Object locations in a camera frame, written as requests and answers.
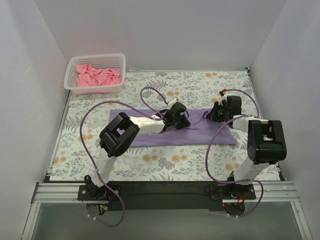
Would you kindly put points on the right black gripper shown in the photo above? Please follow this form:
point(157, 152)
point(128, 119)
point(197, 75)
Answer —
point(215, 114)

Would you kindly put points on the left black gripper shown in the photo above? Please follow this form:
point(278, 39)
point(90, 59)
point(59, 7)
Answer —
point(182, 122)

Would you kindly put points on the purple t shirt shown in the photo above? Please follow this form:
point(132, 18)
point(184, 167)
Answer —
point(201, 132)

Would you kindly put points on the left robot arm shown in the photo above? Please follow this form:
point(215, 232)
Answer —
point(119, 134)

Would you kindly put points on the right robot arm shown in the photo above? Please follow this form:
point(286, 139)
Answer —
point(266, 146)

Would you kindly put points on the white plastic basket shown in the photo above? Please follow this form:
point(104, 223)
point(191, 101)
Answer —
point(115, 61)

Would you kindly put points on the pink t shirt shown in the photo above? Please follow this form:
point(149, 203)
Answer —
point(89, 76)

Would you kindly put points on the floral table mat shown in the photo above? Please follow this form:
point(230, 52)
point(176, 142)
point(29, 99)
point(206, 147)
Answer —
point(89, 114)

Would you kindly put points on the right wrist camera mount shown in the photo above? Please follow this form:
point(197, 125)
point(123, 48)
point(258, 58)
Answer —
point(223, 97)

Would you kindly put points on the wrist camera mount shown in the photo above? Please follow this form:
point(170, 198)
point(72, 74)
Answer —
point(172, 101)
point(223, 97)

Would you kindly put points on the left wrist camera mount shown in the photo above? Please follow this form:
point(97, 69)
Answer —
point(172, 101)

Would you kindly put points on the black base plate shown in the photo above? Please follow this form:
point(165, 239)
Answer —
point(166, 195)

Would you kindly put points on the aluminium rail frame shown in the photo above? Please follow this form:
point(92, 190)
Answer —
point(273, 191)

